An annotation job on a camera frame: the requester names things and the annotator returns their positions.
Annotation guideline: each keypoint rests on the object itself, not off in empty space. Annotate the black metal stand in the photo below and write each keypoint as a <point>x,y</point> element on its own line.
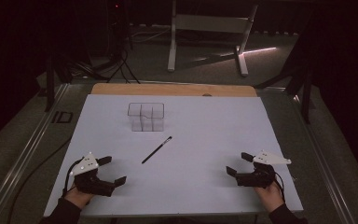
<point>50,84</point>
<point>304,90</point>

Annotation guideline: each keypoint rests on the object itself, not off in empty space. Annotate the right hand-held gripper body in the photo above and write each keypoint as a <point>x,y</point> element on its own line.
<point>259,175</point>

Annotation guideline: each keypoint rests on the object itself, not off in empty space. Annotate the clear plastic organizer box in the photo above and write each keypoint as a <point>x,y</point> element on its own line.
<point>146,116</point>

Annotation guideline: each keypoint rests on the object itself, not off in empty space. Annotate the white board sheet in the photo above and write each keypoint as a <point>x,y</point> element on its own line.
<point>192,161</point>

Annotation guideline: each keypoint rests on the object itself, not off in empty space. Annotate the person's left hand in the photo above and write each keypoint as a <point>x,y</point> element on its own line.
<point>78,197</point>

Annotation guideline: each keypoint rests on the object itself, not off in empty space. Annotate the wooden table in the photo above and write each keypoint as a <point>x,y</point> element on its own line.
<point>167,89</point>

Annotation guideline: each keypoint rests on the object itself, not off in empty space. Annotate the person's right hand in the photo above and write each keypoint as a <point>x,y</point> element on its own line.
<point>270,196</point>

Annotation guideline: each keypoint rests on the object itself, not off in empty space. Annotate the white metal desk frame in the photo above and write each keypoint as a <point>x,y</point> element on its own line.
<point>208,23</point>

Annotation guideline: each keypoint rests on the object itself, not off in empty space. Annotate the aluminium floor rail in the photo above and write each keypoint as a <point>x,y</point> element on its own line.
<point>21,155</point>
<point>323,158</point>

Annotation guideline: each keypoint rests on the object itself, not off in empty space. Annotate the black pen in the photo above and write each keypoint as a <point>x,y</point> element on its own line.
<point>156,150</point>

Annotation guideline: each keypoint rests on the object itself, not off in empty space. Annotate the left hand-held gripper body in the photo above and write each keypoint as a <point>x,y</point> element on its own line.
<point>88,182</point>

